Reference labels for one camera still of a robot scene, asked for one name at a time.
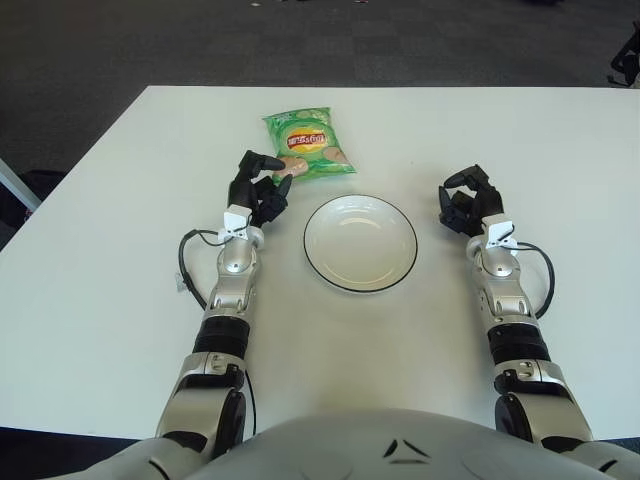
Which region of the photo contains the silver robot torso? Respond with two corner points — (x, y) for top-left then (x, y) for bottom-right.
(187, 407), (609, 480)

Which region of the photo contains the green potato chips bag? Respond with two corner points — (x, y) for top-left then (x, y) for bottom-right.
(262, 105), (359, 184)

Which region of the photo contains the black office chair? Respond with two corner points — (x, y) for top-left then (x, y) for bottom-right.
(608, 37), (640, 89)

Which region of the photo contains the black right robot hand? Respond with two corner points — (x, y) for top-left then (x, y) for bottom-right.
(437, 162), (504, 236)

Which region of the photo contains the white desk edge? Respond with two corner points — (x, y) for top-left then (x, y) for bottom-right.
(0, 158), (42, 211)

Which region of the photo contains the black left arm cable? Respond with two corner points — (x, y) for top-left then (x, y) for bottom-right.
(177, 227), (259, 436)

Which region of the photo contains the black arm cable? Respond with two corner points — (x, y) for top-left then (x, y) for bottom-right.
(514, 241), (555, 319)
(177, 227), (259, 436)

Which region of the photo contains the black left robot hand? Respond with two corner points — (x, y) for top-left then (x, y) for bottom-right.
(227, 148), (294, 229)

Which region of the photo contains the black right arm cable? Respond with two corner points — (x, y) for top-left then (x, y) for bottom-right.
(514, 241), (555, 319)

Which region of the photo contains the white plate with black rim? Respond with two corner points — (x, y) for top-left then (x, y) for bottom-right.
(303, 195), (419, 295)

